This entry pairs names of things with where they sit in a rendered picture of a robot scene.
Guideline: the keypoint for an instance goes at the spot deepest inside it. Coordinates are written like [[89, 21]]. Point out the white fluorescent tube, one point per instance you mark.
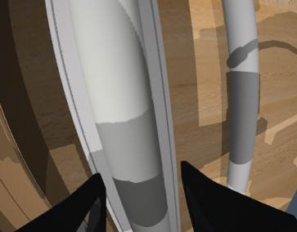
[[112, 55]]

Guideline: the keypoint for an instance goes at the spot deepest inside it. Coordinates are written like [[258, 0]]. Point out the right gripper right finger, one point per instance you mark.
[[227, 210]]

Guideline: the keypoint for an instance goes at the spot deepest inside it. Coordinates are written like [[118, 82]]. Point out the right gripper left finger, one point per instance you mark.
[[68, 215]]

